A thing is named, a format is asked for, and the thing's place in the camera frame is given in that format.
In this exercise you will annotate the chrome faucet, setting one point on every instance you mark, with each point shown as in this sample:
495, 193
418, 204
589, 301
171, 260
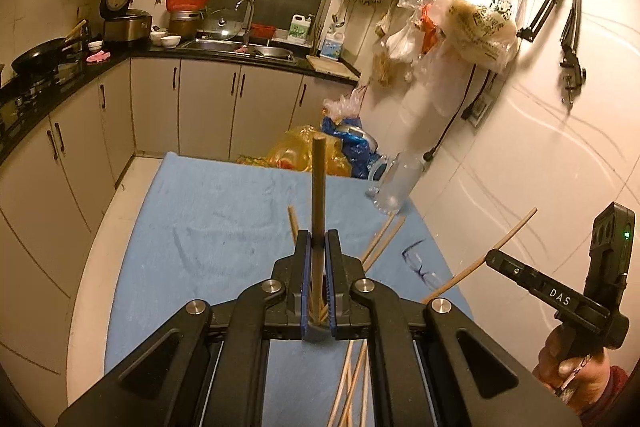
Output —
248, 22

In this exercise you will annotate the white green detergent bottle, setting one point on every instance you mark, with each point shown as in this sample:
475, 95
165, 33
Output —
300, 29

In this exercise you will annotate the translucent bag with food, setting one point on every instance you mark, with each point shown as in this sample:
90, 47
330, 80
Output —
395, 42

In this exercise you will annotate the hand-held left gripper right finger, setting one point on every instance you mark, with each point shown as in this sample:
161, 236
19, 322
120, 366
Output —
329, 302

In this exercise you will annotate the pink cloth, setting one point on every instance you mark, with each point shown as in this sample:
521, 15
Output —
99, 56

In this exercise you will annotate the glass pot lid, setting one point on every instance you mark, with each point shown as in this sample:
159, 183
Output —
222, 24

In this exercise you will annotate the beige kitchen base cabinets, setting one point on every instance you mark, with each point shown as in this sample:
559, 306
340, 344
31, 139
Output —
75, 142

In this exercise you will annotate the single bamboo chopstick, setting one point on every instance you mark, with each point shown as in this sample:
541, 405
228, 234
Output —
455, 280
319, 187

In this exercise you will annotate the blue plastic bag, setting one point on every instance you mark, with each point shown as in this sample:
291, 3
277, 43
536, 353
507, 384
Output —
357, 147

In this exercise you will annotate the blue towel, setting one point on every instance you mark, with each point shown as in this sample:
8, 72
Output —
210, 227

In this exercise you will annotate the hanging metal ladle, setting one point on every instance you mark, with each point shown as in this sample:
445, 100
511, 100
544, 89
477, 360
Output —
340, 19

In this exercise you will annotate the person's right forearm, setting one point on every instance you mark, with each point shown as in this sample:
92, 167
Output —
610, 397

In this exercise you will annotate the small red bowl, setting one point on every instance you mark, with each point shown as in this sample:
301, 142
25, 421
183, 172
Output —
262, 31

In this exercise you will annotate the pile of wooden chopsticks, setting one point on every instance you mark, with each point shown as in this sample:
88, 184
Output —
339, 387

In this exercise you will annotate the clear glass pitcher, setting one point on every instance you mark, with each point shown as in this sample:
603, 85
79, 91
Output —
400, 182

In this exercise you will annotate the white bowl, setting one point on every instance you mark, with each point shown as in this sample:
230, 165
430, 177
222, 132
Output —
170, 41
156, 37

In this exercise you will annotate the person's right hand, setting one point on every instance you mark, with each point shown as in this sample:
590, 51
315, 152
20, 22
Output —
575, 382

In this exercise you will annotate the eyeglasses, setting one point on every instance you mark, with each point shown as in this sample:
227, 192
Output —
422, 274

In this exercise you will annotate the crumpled clear plastic bag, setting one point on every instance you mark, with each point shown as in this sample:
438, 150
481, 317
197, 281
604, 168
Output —
345, 104

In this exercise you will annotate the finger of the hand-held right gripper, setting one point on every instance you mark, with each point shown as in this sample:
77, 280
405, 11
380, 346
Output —
510, 266

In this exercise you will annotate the black kitchen countertop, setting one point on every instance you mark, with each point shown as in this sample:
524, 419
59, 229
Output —
115, 57

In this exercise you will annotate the brown cooking pot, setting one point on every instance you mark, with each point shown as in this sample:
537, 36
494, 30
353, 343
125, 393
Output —
185, 26

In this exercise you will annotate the black frying pan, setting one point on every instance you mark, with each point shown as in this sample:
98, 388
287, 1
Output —
40, 57

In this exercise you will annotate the yellow plastic bag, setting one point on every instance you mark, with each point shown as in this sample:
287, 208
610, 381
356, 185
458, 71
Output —
295, 152

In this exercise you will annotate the black rice cooker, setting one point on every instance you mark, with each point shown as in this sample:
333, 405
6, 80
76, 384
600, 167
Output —
125, 24

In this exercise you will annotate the steel kitchen sink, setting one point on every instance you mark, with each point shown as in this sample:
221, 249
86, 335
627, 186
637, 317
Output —
235, 47

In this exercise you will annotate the gas stove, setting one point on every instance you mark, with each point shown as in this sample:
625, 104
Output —
25, 94

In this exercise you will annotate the white blue detergent bottle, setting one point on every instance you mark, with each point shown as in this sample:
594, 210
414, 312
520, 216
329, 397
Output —
331, 44

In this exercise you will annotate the white printed plastic bag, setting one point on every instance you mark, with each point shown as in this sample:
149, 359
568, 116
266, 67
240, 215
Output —
480, 27

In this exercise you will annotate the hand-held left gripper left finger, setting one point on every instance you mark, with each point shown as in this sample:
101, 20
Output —
305, 302

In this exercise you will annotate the wooden cutting board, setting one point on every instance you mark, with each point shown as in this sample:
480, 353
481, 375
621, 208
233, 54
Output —
332, 67

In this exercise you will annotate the wall power outlet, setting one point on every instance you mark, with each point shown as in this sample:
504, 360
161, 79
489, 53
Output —
479, 111

